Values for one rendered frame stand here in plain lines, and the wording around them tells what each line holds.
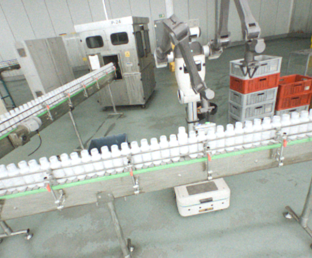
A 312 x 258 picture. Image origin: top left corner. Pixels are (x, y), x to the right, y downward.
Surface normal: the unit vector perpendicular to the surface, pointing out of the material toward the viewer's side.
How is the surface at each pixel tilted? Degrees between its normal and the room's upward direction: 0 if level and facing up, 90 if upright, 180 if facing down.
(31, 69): 90
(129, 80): 90
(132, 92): 90
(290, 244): 0
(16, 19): 90
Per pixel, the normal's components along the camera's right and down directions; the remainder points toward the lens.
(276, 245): -0.13, -0.89
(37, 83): -0.19, 0.47
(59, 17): 0.12, 0.44
